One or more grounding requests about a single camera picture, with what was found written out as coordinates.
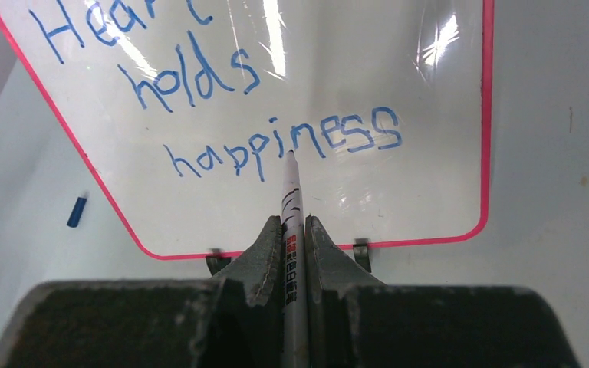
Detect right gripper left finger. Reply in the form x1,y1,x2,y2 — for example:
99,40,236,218
0,216,283,367

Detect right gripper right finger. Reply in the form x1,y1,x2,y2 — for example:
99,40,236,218
305,215,579,367

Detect blue capped marker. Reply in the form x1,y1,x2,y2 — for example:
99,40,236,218
281,150,310,367

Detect pink framed whiteboard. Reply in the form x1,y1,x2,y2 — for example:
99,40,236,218
0,1,495,260

